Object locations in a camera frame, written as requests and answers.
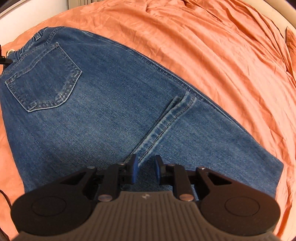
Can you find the blue denim jeans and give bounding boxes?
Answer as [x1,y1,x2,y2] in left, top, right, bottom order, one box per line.
[1,27,283,196]

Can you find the orange bed duvet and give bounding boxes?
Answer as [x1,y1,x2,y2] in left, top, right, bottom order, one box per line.
[4,1,295,240]

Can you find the orange pillow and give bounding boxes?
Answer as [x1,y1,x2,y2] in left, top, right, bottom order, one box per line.
[285,27,296,79]

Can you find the beige upholstered headboard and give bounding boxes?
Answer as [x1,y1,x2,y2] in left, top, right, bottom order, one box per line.
[266,0,295,28]

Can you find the black cable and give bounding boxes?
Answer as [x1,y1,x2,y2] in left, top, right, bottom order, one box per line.
[0,189,12,209]

